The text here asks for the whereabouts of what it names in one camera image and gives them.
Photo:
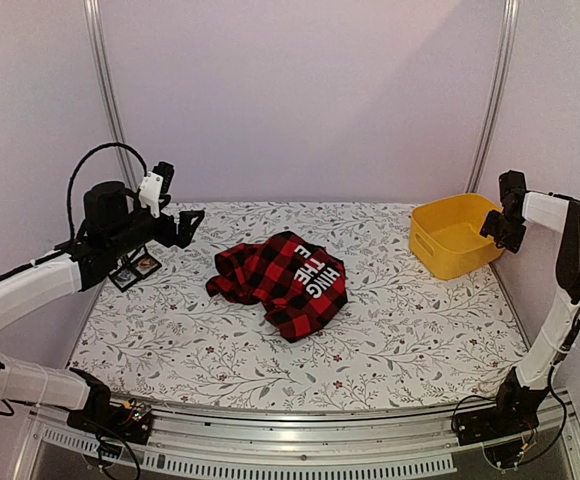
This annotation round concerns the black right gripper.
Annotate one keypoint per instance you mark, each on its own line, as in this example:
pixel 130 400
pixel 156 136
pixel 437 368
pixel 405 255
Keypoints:
pixel 489 229

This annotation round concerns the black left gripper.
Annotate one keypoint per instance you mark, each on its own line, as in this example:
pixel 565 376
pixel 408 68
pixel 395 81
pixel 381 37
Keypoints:
pixel 170 238

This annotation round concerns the red black plaid shirt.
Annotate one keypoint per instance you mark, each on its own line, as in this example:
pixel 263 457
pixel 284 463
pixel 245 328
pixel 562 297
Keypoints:
pixel 300 286

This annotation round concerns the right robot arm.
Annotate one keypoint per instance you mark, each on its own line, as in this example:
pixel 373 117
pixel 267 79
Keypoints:
pixel 529 382

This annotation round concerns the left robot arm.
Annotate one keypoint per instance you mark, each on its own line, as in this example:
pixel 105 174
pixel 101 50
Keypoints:
pixel 112 238

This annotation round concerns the black display case with blue brooch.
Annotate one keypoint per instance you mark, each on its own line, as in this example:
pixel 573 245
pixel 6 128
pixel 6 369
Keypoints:
pixel 124 278

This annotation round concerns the yellow plastic basket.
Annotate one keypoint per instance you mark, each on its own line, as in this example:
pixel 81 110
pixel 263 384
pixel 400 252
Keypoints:
pixel 445 235

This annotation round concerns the floral patterned table mat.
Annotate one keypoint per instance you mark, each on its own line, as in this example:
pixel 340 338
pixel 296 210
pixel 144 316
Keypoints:
pixel 405 338

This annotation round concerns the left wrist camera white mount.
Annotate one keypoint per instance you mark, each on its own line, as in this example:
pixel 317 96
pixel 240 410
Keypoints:
pixel 153 192

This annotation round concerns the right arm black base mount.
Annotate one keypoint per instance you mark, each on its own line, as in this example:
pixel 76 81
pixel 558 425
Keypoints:
pixel 495 422

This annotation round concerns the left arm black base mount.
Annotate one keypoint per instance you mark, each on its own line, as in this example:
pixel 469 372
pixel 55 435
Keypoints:
pixel 100 416

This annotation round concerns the aluminium front rail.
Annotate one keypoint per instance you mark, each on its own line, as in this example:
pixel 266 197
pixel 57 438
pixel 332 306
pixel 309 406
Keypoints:
pixel 192 442

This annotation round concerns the left aluminium frame post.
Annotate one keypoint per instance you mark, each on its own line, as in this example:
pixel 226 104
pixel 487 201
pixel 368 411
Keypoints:
pixel 97 42

